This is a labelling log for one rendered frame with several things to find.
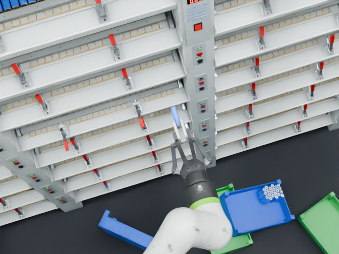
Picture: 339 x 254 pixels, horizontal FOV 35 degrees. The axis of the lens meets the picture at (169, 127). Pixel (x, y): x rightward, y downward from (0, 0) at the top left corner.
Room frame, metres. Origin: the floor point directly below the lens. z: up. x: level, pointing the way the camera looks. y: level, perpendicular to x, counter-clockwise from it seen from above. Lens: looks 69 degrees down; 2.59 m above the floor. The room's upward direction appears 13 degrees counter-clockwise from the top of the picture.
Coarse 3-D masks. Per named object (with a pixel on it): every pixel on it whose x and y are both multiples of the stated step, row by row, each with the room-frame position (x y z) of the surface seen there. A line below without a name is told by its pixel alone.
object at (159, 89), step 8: (160, 88) 0.79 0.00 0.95; (168, 88) 0.78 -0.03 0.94; (128, 96) 0.78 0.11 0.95; (136, 96) 0.78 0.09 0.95; (144, 96) 0.77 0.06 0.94; (104, 104) 0.78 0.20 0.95; (112, 104) 0.77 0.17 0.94; (120, 104) 0.77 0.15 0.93; (80, 112) 0.77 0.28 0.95; (88, 112) 0.76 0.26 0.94; (104, 112) 0.76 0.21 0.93; (48, 120) 0.77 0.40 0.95; (56, 120) 0.76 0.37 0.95; (64, 120) 0.75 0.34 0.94; (24, 128) 0.76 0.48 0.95; (32, 128) 0.75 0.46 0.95; (40, 128) 0.75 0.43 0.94; (32, 136) 0.73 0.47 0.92
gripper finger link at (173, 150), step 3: (171, 144) 0.55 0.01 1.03; (171, 147) 0.54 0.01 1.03; (174, 147) 0.54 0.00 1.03; (171, 150) 0.53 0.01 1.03; (174, 150) 0.53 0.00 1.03; (174, 153) 0.52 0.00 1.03; (174, 156) 0.51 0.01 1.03; (174, 159) 0.50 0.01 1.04; (174, 162) 0.49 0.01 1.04; (174, 165) 0.48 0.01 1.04; (174, 168) 0.47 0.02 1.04; (174, 171) 0.46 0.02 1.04; (174, 174) 0.45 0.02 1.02
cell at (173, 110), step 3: (171, 108) 0.67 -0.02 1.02; (174, 108) 0.67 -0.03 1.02; (174, 111) 0.66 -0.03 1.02; (174, 114) 0.65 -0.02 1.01; (177, 114) 0.65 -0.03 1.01; (174, 117) 0.64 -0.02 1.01; (177, 117) 0.64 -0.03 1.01; (174, 120) 0.64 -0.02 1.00; (177, 120) 0.63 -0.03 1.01; (177, 123) 0.62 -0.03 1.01; (180, 123) 0.62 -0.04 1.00
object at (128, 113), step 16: (176, 80) 0.81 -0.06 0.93; (160, 96) 0.77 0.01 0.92; (176, 96) 0.76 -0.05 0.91; (112, 112) 0.75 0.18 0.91; (128, 112) 0.74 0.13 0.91; (144, 112) 0.73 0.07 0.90; (80, 128) 0.73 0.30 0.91; (96, 128) 0.72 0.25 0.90; (16, 144) 0.70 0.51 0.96; (32, 144) 0.71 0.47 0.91
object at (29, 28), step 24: (0, 0) 0.83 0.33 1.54; (24, 0) 0.81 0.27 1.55; (48, 0) 0.79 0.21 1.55; (72, 0) 0.78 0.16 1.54; (96, 0) 0.75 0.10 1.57; (120, 0) 0.77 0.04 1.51; (144, 0) 0.76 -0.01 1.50; (168, 0) 0.75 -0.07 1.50; (0, 24) 0.78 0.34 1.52; (24, 24) 0.77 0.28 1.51; (48, 24) 0.76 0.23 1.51; (72, 24) 0.74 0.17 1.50; (96, 24) 0.73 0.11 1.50; (120, 24) 0.74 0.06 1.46; (0, 48) 0.71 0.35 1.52; (24, 48) 0.71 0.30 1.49
